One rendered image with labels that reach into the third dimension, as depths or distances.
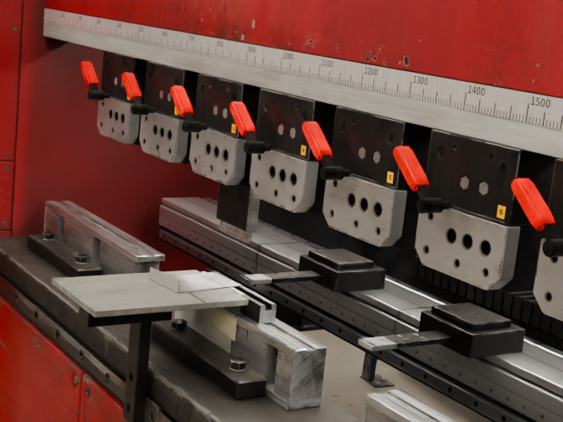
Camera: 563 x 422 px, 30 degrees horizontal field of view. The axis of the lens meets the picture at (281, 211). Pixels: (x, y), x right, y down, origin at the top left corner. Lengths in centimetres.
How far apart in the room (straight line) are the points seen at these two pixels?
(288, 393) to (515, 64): 65
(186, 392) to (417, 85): 62
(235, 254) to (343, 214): 83
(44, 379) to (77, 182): 57
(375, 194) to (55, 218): 118
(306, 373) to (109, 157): 112
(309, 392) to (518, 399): 31
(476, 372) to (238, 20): 66
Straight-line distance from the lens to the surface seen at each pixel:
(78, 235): 229
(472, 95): 124
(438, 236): 127
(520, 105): 118
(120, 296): 165
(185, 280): 175
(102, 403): 191
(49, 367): 215
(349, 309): 189
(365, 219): 138
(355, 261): 187
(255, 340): 166
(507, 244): 119
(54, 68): 248
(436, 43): 129
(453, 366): 169
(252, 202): 169
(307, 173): 149
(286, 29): 155
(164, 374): 170
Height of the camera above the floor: 147
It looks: 11 degrees down
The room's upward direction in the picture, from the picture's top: 6 degrees clockwise
